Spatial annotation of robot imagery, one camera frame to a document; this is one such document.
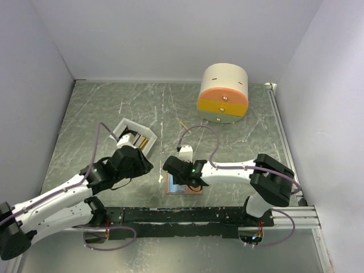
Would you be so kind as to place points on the white card storage box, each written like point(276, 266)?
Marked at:
point(139, 131)

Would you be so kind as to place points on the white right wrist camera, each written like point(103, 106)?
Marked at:
point(185, 153)

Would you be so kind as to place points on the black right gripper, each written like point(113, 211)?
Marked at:
point(178, 181)

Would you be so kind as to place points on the gold card stack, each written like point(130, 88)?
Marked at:
point(143, 143)

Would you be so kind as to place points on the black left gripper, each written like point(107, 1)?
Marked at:
point(144, 165)

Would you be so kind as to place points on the aluminium right side rail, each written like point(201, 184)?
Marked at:
point(271, 88)

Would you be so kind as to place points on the pink leather card holder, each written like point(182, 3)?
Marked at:
point(175, 189)

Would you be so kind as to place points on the aluminium front rail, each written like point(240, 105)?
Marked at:
point(304, 217)

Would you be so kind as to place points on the aluminium rail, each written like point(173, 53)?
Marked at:
point(271, 88)
point(304, 217)

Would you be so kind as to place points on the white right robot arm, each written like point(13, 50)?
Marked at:
point(271, 181)

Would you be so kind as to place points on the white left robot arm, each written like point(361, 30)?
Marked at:
point(74, 203)

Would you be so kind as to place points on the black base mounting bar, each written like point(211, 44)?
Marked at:
point(220, 221)

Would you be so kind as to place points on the round white drawer cabinet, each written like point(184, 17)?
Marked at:
point(223, 96)

